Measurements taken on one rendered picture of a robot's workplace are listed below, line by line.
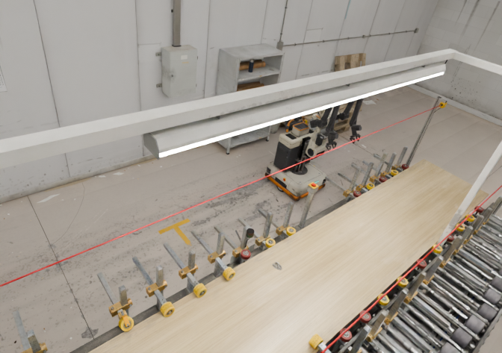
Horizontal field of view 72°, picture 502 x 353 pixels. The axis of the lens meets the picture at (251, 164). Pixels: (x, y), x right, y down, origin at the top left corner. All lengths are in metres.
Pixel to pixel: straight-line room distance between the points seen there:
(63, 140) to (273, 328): 1.85
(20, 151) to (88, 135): 0.18
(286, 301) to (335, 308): 0.35
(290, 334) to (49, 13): 3.61
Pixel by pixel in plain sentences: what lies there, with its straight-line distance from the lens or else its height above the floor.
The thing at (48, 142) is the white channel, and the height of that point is 2.46.
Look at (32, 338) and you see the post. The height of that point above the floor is 1.10.
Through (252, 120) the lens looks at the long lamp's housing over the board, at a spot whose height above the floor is 2.36.
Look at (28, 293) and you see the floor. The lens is 3.99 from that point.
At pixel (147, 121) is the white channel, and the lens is 1.26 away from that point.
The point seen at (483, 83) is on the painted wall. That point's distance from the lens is 9.90.
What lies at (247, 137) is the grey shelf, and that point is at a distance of 5.81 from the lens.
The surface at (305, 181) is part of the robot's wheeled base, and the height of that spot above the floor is 0.28.
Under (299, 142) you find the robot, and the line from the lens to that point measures 4.69.
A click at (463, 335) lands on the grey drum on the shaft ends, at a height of 0.85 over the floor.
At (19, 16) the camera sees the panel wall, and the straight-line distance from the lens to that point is 4.17.
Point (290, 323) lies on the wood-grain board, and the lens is 2.59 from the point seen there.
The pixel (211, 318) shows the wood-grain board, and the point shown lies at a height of 0.90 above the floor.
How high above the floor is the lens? 3.06
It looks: 35 degrees down
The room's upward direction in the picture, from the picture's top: 9 degrees clockwise
